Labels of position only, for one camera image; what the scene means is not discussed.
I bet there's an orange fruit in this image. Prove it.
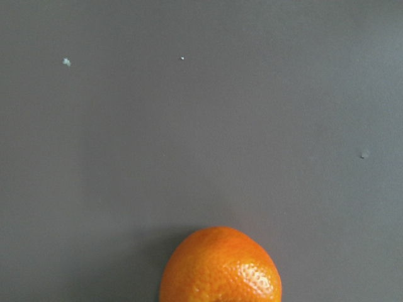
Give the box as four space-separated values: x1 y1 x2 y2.
159 226 282 301

